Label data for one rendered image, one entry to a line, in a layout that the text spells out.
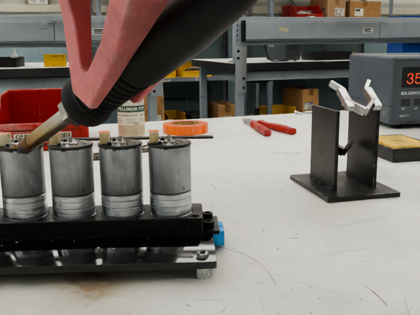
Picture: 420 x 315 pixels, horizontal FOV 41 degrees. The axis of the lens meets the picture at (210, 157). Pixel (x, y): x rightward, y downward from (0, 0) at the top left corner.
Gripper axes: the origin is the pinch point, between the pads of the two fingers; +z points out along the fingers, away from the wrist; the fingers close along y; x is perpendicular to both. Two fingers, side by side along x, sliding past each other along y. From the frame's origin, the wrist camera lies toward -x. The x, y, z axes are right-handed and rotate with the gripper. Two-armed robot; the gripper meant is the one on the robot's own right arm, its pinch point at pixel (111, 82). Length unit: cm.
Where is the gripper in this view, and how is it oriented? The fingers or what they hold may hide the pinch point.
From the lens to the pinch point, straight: 24.3
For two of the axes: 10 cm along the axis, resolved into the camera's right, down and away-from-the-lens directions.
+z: -3.4, 8.0, 5.0
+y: -6.7, 1.7, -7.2
